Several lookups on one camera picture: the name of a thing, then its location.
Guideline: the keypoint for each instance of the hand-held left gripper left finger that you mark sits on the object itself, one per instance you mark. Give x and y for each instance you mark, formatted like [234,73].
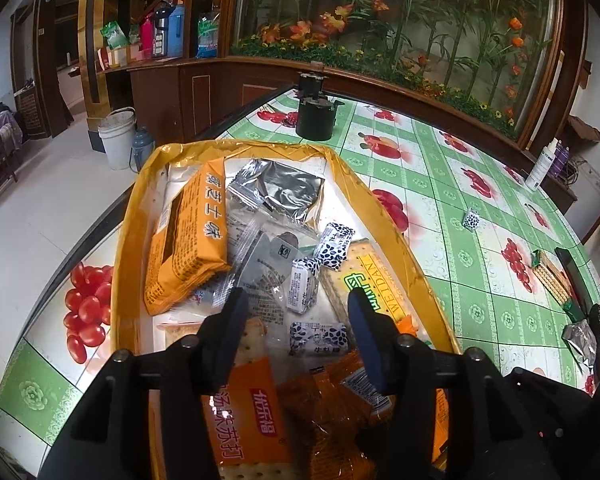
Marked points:
[227,340]

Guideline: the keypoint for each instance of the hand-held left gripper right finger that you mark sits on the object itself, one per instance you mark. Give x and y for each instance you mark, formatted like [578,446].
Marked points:
[372,345]

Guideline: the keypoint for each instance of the cow print candy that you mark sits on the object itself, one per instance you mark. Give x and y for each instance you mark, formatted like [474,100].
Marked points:
[320,338]
[335,245]
[471,219]
[304,285]

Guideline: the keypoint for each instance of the small orange snack packet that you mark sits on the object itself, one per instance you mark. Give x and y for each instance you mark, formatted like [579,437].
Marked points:
[325,440]
[365,400]

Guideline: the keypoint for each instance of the yellow and green cracker packet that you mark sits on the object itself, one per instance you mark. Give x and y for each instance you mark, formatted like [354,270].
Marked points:
[370,280]

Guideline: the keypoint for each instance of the large orange cracker packet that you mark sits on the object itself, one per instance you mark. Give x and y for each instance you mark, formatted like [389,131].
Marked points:
[250,420]

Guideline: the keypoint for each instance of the yellow-orange cracker pack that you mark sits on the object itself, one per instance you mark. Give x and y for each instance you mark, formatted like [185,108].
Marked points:
[190,240]

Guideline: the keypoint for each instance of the grey clear snack packet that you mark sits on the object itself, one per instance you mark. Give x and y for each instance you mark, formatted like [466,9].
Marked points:
[265,265]

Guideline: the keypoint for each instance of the crumpled silver wrapper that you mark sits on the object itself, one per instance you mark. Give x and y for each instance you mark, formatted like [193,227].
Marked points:
[580,342]

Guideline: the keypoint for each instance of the green printed tablecloth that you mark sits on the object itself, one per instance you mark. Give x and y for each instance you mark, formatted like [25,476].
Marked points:
[480,260]

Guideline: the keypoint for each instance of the yellow cracker packet green ends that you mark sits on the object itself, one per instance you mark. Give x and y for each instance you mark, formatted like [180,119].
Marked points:
[555,280]

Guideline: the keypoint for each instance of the silver foil snack packet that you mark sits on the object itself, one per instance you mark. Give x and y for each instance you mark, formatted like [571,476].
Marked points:
[280,190]

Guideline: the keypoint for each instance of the black phone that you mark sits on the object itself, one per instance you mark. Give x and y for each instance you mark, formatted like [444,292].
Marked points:
[575,275]

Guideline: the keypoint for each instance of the grey-blue thermos jug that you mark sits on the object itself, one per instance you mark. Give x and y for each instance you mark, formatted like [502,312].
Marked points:
[142,152]

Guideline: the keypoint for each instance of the white plastic bucket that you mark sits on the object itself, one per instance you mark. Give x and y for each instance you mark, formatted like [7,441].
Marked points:
[117,142]

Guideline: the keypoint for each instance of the black metal can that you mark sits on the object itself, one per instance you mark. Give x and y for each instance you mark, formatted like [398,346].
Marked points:
[315,120]

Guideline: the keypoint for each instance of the white plastic bottle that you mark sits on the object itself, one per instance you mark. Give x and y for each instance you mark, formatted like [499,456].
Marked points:
[540,167]

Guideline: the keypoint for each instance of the dark wooden cabinet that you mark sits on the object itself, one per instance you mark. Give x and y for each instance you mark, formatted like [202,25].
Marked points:
[180,100]

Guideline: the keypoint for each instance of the purple bottle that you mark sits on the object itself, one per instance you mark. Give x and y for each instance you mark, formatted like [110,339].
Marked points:
[560,160]

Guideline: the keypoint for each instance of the small black round holder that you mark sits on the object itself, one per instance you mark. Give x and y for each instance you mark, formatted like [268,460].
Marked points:
[310,82]

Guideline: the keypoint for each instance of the brown paper bag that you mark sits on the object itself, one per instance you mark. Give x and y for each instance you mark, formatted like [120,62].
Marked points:
[585,129]

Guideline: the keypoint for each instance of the purple patterned bedding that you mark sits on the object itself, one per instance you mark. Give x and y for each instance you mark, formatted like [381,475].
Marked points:
[5,127]

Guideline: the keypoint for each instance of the red thermos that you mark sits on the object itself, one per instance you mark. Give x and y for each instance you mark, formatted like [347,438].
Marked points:
[146,37]

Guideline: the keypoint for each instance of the blue thermos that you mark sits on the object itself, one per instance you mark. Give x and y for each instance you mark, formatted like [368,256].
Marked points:
[177,30]

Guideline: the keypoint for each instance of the black and silver thermos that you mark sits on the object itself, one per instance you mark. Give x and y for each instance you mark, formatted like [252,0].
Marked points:
[161,32]

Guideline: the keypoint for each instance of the artificial flower glass display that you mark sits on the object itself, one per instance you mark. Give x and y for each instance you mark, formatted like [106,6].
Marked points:
[405,25]

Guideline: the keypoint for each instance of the green and white bag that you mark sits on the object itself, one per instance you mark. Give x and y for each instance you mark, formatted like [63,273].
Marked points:
[115,35]

